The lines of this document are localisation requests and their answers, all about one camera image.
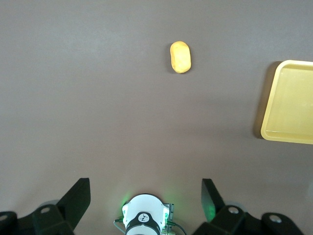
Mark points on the yellow plastic tray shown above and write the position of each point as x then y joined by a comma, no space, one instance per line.
291,102

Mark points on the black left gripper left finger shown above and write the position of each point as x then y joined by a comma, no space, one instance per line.
73,203

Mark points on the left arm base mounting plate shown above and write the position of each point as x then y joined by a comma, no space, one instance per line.
172,213

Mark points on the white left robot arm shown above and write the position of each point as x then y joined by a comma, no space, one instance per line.
144,205

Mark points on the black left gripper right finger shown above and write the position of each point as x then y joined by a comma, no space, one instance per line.
211,203

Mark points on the yellow potato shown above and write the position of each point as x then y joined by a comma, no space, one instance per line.
180,57

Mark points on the brown table cover mat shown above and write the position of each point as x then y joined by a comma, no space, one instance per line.
73,98

